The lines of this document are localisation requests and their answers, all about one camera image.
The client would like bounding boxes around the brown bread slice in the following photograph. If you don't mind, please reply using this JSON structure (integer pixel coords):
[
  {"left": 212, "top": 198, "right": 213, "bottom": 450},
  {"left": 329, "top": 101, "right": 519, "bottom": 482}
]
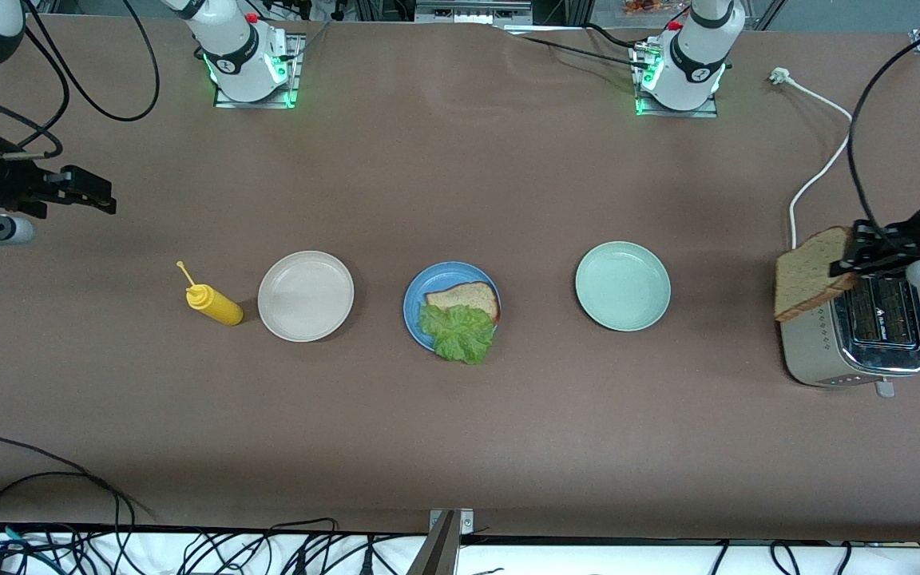
[
  {"left": 774, "top": 226, "right": 860, "bottom": 323},
  {"left": 425, "top": 281, "right": 502, "bottom": 325}
]

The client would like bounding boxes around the yellow mustard squeeze bottle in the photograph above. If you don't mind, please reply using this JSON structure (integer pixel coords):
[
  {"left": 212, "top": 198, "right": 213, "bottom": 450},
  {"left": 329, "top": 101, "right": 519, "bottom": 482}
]
[{"left": 176, "top": 260, "right": 244, "bottom": 327}]

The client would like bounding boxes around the green lettuce leaf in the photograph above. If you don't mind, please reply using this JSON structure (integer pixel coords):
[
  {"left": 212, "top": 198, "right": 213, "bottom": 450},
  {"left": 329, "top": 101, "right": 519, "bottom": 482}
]
[{"left": 418, "top": 303, "right": 496, "bottom": 366}]

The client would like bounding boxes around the beige round plate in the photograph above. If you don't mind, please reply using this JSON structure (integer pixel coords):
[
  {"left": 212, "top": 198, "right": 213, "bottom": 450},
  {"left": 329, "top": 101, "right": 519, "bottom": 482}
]
[{"left": 257, "top": 251, "right": 355, "bottom": 343}]

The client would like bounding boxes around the green round plate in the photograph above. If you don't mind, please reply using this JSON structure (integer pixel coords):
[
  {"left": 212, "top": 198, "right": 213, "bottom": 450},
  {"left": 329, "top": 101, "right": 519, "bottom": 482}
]
[{"left": 575, "top": 241, "right": 672, "bottom": 332}]

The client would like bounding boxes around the blue round plate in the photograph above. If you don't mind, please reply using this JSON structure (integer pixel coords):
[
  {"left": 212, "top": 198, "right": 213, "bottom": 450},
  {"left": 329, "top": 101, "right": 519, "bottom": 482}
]
[{"left": 403, "top": 262, "right": 502, "bottom": 355}]

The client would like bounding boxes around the beige chrome toaster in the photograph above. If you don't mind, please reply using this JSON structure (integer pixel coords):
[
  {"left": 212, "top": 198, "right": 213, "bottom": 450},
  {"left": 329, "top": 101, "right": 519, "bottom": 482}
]
[{"left": 779, "top": 272, "right": 920, "bottom": 398}]

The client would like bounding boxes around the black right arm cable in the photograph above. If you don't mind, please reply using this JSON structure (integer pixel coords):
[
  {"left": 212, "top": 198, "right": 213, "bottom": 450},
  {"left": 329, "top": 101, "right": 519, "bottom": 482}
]
[{"left": 0, "top": 0, "right": 161, "bottom": 161}]

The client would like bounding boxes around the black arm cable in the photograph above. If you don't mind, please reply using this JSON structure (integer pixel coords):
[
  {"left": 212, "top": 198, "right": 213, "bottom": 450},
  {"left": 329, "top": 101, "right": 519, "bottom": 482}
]
[
  {"left": 847, "top": 16, "right": 920, "bottom": 240},
  {"left": 0, "top": 0, "right": 161, "bottom": 161}
]

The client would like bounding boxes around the white toaster power cable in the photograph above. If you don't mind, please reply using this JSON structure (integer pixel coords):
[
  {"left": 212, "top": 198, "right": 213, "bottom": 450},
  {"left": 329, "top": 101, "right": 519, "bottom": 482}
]
[{"left": 769, "top": 68, "right": 855, "bottom": 250}]

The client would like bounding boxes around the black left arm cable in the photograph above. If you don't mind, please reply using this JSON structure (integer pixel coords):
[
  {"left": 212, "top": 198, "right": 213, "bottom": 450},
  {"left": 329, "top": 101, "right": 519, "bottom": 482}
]
[{"left": 847, "top": 16, "right": 920, "bottom": 240}]

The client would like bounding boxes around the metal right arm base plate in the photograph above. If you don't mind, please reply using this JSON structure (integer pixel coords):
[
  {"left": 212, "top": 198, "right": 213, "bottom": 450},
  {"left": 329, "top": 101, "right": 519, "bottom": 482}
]
[{"left": 214, "top": 34, "right": 305, "bottom": 109}]

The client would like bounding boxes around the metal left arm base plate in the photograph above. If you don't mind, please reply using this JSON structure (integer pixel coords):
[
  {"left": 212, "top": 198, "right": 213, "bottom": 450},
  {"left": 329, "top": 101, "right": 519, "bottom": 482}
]
[{"left": 632, "top": 44, "right": 718, "bottom": 118}]

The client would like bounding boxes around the black looped floor cable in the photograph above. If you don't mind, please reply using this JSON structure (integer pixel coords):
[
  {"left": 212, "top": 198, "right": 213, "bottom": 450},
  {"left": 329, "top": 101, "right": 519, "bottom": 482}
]
[{"left": 0, "top": 435, "right": 153, "bottom": 532}]

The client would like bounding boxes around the black cable on table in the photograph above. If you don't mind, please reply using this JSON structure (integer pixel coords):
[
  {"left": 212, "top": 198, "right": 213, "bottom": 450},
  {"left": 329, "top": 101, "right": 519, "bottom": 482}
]
[{"left": 508, "top": 22, "right": 640, "bottom": 71}]

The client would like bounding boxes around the aluminium frame bar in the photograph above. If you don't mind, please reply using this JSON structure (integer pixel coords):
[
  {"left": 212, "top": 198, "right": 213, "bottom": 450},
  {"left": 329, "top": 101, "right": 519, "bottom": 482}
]
[{"left": 414, "top": 0, "right": 533, "bottom": 25}]

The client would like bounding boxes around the metal table edge bracket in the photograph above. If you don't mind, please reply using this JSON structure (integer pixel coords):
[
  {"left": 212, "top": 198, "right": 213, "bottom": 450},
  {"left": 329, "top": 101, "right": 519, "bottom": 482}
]
[{"left": 428, "top": 509, "right": 474, "bottom": 534}]

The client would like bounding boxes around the dark aluminium profile post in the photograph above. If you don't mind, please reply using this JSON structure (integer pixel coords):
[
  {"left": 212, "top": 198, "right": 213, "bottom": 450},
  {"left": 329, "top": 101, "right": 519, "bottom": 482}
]
[{"left": 406, "top": 511, "right": 461, "bottom": 575}]

